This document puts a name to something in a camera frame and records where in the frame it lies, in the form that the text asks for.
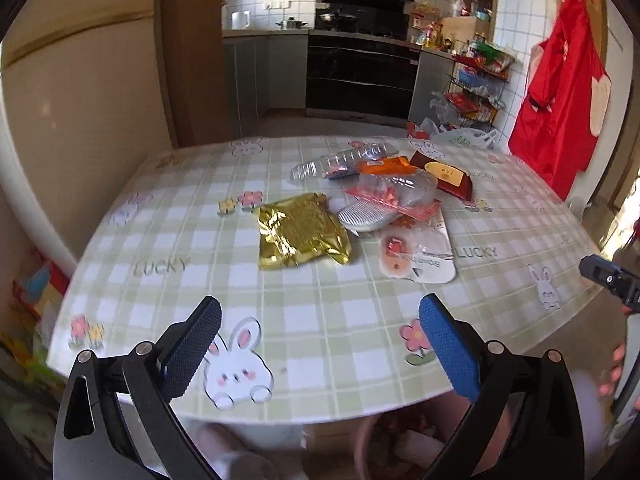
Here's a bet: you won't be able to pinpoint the silver mesh pouch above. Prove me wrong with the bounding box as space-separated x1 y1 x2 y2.
337 200 395 233

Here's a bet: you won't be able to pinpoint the white floral card package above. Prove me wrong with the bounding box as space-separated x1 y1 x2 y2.
380 207 457 285

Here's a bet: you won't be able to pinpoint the gold foil wrapper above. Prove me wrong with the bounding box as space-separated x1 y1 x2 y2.
254 193 352 270

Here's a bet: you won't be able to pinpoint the grey kitchen cabinets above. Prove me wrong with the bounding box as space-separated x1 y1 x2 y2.
222 29 309 139

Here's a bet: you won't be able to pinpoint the white green plastic bag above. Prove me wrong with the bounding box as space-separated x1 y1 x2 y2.
431 128 500 151

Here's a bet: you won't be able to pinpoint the wire snack rack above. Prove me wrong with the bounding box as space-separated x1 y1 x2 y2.
437 32 515 131

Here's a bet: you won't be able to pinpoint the red clear plastic tray package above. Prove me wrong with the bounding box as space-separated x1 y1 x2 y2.
346 169 439 221

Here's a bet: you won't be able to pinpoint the pink trash bin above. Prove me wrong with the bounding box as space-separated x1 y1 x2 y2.
349 392 470 479

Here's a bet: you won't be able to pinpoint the green checked tablecloth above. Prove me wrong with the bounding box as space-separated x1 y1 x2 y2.
48 136 597 424

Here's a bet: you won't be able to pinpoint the red hanging apron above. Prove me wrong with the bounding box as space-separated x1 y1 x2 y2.
509 0 612 200

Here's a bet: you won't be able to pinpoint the orange snack wrapper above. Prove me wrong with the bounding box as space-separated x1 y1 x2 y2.
356 156 418 177

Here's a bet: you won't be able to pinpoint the black oven range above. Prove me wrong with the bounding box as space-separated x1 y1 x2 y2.
306 32 420 122

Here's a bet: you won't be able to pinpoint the dark red wet-wipe packet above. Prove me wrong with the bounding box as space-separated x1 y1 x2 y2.
410 152 473 202

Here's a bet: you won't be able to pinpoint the beige refrigerator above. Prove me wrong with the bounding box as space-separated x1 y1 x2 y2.
1 18 171 274

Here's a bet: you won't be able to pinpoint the steel cooking pot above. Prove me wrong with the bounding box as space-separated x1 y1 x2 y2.
277 16 307 30

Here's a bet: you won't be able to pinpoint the white electric kettle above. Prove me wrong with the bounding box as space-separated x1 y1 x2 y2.
231 10 250 30

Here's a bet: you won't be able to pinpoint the clear plastic clamshell box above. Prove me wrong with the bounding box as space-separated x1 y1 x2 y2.
290 142 398 182

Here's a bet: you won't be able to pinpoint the wooden partition pillar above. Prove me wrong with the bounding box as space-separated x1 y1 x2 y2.
154 0 232 148

